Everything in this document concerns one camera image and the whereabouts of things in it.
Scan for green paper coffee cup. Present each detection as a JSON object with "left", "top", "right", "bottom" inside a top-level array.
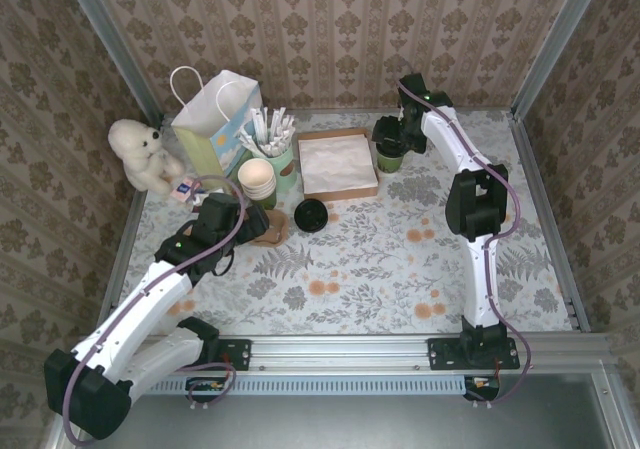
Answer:
[{"left": 375, "top": 146, "right": 405, "bottom": 175}]

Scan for black plastic cup lid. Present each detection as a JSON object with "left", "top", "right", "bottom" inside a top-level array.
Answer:
[{"left": 293, "top": 198, "right": 329, "bottom": 233}]

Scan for white paper gift bag landscape print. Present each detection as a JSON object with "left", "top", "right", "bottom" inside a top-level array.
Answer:
[{"left": 169, "top": 65, "right": 265, "bottom": 195}]

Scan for stack of green paper cups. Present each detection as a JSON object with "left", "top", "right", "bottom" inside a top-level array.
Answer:
[{"left": 237, "top": 158, "right": 278, "bottom": 210}]

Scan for pink sugar packet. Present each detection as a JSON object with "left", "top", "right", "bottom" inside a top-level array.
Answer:
[{"left": 170, "top": 177, "right": 196, "bottom": 202}]

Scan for mint green mug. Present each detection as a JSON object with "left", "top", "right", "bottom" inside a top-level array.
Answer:
[{"left": 260, "top": 143, "right": 296, "bottom": 195}]

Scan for white paper napkin stack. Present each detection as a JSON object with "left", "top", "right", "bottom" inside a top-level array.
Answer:
[{"left": 301, "top": 135, "right": 377, "bottom": 194}]

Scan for shallow brown cardboard box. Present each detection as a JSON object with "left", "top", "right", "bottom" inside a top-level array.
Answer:
[{"left": 297, "top": 127, "right": 380, "bottom": 203}]

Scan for white teddy bear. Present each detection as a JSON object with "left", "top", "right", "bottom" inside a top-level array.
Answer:
[{"left": 108, "top": 118, "right": 185, "bottom": 195}]

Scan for floral patterned table mat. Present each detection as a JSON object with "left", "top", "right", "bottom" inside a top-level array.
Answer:
[{"left": 124, "top": 110, "right": 576, "bottom": 338}]

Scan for black connector box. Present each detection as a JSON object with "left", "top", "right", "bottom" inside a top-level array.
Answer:
[
  {"left": 463, "top": 374, "right": 502, "bottom": 401},
  {"left": 185, "top": 376, "right": 225, "bottom": 394}
]

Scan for grey metal shelf panel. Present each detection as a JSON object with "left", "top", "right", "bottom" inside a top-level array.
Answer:
[{"left": 47, "top": 373, "right": 640, "bottom": 449}]

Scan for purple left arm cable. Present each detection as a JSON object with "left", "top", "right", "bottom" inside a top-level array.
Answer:
[{"left": 63, "top": 173, "right": 247, "bottom": 445}]

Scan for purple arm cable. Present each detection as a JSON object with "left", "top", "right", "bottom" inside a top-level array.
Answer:
[
  {"left": 63, "top": 173, "right": 247, "bottom": 445},
  {"left": 397, "top": 58, "right": 534, "bottom": 410}
]

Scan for thin black left camera cable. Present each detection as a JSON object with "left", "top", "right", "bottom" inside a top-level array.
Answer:
[{"left": 212, "top": 248, "right": 236, "bottom": 276}]

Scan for aluminium side rail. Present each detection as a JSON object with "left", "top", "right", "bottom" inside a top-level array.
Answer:
[
  {"left": 102, "top": 188, "right": 149, "bottom": 303},
  {"left": 509, "top": 111, "right": 591, "bottom": 333}
]

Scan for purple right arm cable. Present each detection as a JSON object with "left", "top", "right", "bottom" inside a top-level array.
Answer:
[{"left": 397, "top": 58, "right": 534, "bottom": 410}]

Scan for aluminium mounting rail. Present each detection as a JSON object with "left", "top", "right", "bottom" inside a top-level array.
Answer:
[{"left": 74, "top": 333, "right": 614, "bottom": 373}]

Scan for aluminium frame post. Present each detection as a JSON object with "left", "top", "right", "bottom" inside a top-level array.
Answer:
[
  {"left": 57, "top": 0, "right": 166, "bottom": 125},
  {"left": 509, "top": 0, "right": 617, "bottom": 120}
]

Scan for grey slotted cable duct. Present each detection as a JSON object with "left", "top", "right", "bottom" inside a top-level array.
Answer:
[{"left": 89, "top": 373, "right": 501, "bottom": 396}]

